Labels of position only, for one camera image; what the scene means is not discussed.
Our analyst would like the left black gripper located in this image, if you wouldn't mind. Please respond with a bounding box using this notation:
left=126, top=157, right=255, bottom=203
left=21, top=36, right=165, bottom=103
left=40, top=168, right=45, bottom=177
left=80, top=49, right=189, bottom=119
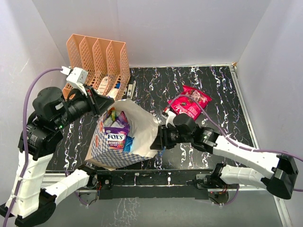
left=54, top=83, right=115, bottom=129

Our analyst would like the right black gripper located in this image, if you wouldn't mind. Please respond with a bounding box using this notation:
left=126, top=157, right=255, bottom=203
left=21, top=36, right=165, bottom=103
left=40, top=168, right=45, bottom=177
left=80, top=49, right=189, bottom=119
left=151, top=124, right=192, bottom=150

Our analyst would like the pink chips bag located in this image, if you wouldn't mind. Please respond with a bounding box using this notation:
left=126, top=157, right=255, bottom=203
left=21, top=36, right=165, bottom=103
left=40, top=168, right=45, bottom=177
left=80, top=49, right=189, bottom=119
left=170, top=85, right=212, bottom=120

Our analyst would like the blue checkered paper bag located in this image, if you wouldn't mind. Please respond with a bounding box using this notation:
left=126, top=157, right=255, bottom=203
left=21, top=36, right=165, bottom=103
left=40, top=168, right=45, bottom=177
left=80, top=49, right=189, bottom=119
left=85, top=99, right=159, bottom=170

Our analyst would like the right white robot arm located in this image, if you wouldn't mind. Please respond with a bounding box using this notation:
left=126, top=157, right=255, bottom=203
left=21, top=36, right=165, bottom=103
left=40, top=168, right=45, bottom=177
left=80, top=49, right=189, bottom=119
left=150, top=113, right=299, bottom=200

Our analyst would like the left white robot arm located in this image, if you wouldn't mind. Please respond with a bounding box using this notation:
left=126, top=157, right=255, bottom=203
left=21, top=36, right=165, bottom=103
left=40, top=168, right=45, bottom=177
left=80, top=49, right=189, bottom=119
left=0, top=86, right=114, bottom=227

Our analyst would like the rainbow candy bag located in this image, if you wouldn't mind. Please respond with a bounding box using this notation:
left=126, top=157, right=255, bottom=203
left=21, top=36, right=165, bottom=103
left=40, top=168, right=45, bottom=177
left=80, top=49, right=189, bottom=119
left=103, top=107, right=117, bottom=127

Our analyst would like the purple Fox's candy bag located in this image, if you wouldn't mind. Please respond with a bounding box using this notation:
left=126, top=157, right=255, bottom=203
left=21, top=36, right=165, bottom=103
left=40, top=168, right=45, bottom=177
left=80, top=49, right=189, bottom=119
left=105, top=111, right=130, bottom=150

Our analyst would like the white bottle in organizer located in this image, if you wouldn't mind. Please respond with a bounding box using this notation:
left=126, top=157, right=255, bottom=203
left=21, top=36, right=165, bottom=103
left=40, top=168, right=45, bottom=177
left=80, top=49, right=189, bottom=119
left=97, top=76, right=108, bottom=95

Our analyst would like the blue snack packet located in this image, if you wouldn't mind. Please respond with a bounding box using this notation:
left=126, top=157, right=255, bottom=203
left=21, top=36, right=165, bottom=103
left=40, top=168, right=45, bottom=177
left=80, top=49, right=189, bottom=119
left=123, top=136, right=134, bottom=153

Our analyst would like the grey stapler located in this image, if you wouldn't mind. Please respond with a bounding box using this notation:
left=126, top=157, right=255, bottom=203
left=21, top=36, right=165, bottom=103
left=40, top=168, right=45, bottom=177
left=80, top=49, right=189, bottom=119
left=126, top=76, right=136, bottom=99

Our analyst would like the orange plastic file organizer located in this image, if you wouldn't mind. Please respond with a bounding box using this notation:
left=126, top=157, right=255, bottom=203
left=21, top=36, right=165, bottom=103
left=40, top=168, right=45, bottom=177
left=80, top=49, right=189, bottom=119
left=66, top=34, right=130, bottom=100

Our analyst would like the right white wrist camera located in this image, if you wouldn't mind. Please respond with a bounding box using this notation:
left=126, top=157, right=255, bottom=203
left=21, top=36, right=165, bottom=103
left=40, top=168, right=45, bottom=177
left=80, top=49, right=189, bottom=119
left=161, top=107, right=176, bottom=128

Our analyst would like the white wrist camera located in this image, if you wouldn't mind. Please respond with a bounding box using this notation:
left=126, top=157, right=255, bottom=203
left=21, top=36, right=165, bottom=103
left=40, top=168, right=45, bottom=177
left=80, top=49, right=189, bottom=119
left=161, top=107, right=176, bottom=128
left=61, top=66, right=89, bottom=94

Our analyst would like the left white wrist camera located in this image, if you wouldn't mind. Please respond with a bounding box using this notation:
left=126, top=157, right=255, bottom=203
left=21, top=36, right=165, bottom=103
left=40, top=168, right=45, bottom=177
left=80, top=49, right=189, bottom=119
left=61, top=66, right=89, bottom=94

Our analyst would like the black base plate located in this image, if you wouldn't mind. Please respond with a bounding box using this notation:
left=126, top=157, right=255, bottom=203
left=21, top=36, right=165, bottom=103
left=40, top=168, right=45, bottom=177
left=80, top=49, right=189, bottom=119
left=71, top=169, right=230, bottom=201

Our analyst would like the aluminium frame rail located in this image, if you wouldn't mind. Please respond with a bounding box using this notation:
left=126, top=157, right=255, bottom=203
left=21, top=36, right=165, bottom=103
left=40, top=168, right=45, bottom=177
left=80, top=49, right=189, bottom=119
left=42, top=171, right=284, bottom=197

